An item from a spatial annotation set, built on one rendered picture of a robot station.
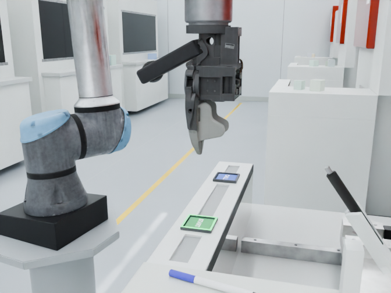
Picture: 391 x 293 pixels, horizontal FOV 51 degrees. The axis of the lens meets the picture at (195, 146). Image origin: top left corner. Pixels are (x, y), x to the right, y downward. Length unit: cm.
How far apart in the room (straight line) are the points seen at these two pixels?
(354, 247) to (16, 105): 409
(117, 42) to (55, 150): 604
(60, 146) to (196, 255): 48
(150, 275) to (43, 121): 51
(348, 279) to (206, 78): 35
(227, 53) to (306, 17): 799
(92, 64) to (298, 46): 771
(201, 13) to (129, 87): 643
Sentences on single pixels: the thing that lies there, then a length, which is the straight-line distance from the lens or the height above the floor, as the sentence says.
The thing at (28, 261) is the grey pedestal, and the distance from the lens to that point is 99.
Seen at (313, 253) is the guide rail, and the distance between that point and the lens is 94.
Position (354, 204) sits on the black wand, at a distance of 51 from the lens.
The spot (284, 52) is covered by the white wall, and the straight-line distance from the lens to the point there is 863.
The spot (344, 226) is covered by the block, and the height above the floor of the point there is 90.
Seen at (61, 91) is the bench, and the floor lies 69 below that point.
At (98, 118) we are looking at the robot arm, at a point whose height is 110.
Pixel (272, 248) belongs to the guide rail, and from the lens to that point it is 94.
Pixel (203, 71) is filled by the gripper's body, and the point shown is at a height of 124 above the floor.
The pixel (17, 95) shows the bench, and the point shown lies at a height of 74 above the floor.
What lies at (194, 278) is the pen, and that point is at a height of 97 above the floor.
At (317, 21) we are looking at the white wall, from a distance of 862.
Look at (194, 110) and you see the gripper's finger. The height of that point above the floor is 117.
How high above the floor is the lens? 129
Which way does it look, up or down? 15 degrees down
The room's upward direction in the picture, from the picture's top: straight up
